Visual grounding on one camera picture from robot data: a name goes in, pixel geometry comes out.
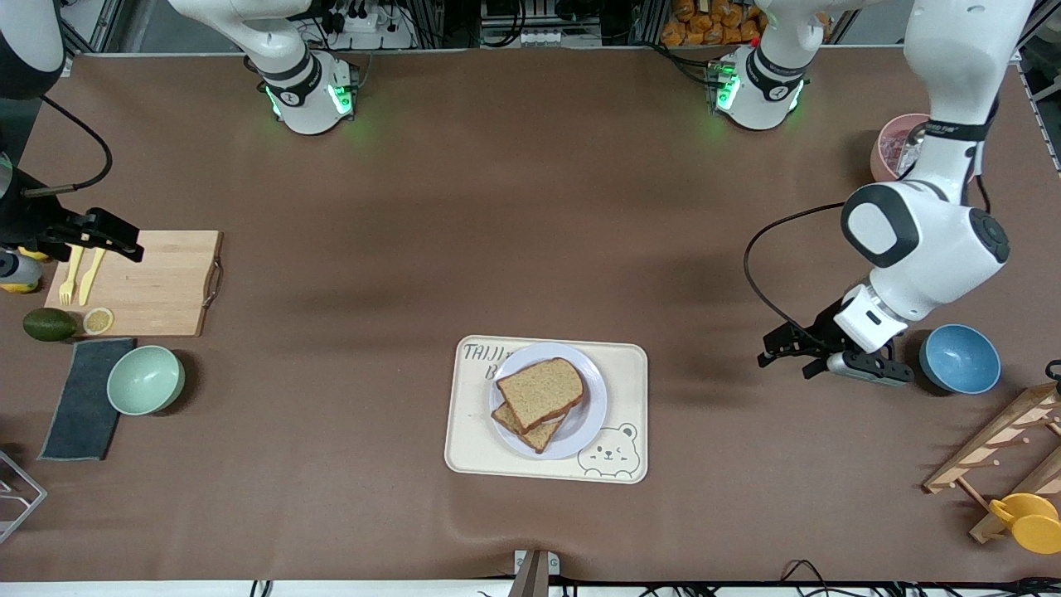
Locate yellow plastic knife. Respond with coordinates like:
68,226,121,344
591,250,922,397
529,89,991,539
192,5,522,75
79,249,107,307

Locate cream bear print tray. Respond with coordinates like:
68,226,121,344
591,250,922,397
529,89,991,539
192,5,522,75
444,335,649,485

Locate wooden cutting board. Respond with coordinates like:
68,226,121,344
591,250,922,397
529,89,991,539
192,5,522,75
44,230,225,337

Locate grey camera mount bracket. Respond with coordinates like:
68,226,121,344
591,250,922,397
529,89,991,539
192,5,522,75
507,549,561,597

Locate blue bowl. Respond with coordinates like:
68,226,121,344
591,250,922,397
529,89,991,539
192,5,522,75
918,323,1002,396

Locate brown bread slice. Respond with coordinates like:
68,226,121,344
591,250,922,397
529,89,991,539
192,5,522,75
495,357,585,434
491,402,569,454

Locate black floor cables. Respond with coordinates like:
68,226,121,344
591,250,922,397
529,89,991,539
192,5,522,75
779,560,1061,597

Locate orange bread rolls bag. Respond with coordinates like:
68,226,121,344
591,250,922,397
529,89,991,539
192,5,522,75
661,0,763,46

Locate white power strip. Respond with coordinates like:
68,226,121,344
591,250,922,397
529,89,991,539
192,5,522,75
327,0,415,51

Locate white round plate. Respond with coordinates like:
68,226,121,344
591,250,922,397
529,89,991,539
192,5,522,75
489,342,608,461

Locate pink bowl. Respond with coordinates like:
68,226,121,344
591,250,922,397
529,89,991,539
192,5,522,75
870,113,979,185

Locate metal wire basket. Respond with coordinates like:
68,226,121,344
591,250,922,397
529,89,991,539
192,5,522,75
0,448,48,546

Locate dark grey cloth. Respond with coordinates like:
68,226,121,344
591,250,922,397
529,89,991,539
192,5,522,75
38,337,138,462

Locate yellow cup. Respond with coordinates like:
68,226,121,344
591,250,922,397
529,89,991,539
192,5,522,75
989,493,1061,555

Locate wooden rack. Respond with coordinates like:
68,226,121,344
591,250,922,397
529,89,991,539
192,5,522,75
923,383,1061,546

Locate green avocado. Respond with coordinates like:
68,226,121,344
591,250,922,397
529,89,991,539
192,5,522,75
22,308,78,342

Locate yellow plastic fork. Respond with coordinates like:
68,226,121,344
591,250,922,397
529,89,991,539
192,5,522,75
58,247,85,307

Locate mint green bowl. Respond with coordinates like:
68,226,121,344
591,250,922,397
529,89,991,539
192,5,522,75
106,345,186,416

